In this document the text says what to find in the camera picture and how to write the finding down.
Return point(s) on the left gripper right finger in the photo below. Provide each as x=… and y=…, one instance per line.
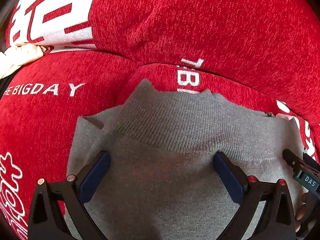
x=277, y=219

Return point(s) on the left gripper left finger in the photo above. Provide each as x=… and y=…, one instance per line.
x=46, y=220

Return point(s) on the grey knit garment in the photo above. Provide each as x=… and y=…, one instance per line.
x=161, y=184

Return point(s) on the person's right hand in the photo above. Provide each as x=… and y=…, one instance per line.
x=307, y=216

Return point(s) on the red printed blanket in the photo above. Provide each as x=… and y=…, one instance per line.
x=262, y=55

